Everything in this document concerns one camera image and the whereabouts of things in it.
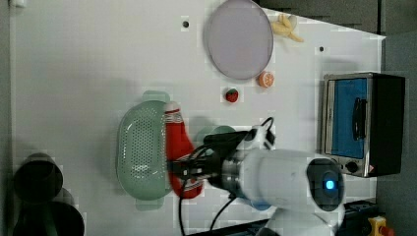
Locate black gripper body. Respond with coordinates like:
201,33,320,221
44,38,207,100
167,152,225,189

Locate red ketchup bottle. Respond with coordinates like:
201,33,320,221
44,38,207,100
164,101,204,199

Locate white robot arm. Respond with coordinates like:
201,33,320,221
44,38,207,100
168,148,345,236

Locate green oval strainer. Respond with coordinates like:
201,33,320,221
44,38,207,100
116,90,171,211

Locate strawberry toy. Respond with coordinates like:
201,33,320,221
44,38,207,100
225,88,239,103

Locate orange slice toy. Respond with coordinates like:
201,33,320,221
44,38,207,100
258,71,274,89

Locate purple round plate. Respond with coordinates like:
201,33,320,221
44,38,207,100
206,0,273,80

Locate silver black toaster oven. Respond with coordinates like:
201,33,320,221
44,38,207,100
321,72,405,178

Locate yellow red emergency button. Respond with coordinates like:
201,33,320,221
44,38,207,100
368,216,395,236

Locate black cable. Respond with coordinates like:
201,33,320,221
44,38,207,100
177,116,275,236

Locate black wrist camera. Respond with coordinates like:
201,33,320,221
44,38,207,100
204,125,275,157

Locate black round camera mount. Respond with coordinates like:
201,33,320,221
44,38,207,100
13,152,86,236

